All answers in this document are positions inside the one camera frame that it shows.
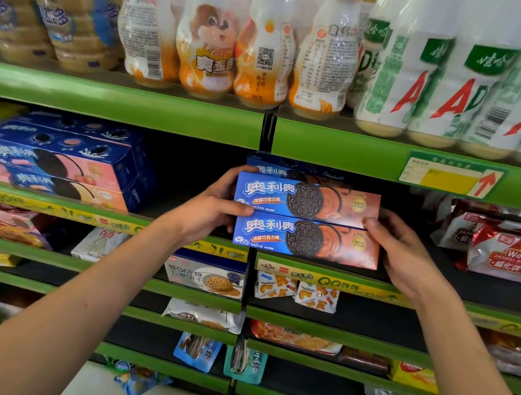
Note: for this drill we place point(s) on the person's left thumb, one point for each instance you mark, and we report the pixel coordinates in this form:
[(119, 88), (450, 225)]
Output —
[(237, 209)]

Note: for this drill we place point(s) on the orange flat snack packet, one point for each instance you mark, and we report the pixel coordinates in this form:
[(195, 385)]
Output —
[(296, 338)]

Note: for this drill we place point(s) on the blue hanging snack packet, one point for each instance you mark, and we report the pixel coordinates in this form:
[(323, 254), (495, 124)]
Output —
[(195, 352)]

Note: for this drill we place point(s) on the blue white biscuit box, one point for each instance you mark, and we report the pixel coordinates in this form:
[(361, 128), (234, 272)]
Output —
[(206, 276)]

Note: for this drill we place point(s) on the brown snack packet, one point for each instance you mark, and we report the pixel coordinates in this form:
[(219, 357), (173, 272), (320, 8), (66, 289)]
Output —
[(365, 360)]

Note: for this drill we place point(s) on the person's left forearm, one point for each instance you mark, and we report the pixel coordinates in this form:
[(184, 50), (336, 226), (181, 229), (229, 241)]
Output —
[(69, 312)]

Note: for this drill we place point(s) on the white snack packet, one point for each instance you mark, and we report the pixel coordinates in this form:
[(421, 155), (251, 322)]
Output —
[(99, 244)]

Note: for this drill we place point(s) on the orange white cartoon bottle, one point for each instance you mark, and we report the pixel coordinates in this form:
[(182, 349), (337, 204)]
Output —
[(210, 40)]

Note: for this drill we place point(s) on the blue orange cookie box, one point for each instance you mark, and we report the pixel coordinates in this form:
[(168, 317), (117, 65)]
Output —
[(308, 239), (310, 201)]

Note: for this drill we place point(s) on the teal hanging snack packet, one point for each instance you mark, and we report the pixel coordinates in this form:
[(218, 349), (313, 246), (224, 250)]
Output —
[(245, 365)]

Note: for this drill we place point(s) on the blue pink cookie box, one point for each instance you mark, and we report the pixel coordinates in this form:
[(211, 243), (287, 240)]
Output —
[(85, 191), (67, 155), (86, 128)]

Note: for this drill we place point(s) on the blue crumpled snack packet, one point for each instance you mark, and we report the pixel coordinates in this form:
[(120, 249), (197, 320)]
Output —
[(140, 382)]

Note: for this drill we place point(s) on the green price label red arrow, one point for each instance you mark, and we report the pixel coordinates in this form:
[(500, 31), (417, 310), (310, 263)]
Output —
[(450, 176)]

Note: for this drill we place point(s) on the person's left hand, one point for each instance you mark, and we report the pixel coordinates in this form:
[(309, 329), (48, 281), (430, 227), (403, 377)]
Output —
[(202, 214)]

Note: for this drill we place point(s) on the yellow snack box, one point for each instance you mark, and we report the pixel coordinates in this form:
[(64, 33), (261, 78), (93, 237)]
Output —
[(415, 377)]

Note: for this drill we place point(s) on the white orange cracker packet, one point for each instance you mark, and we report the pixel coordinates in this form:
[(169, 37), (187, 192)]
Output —
[(317, 297), (275, 287)]

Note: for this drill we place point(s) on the white flat biscuit packet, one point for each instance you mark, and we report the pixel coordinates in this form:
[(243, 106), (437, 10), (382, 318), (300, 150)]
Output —
[(204, 315)]

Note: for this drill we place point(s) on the black shelf upright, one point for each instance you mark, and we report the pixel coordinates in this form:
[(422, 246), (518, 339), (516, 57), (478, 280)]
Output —
[(269, 131)]

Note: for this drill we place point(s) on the person's right thumb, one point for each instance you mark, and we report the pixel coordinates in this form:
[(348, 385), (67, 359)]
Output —
[(375, 229)]

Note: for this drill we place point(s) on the person's right hand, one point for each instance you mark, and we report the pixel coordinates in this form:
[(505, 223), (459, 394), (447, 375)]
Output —
[(404, 265)]

